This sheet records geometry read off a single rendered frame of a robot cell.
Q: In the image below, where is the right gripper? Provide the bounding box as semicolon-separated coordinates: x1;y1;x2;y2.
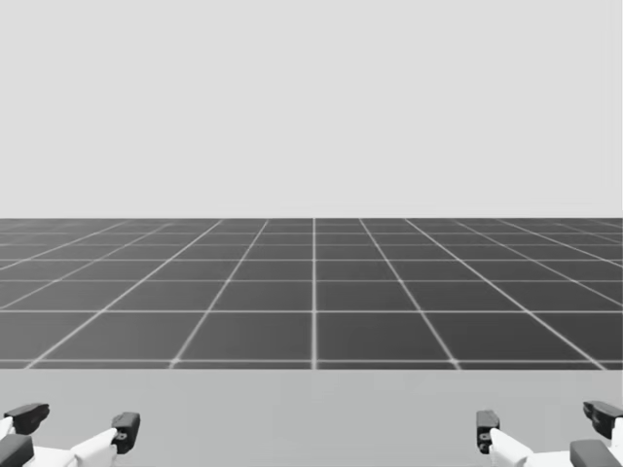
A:
475;400;623;467

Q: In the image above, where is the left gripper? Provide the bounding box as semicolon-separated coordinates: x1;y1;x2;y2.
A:
0;402;141;467

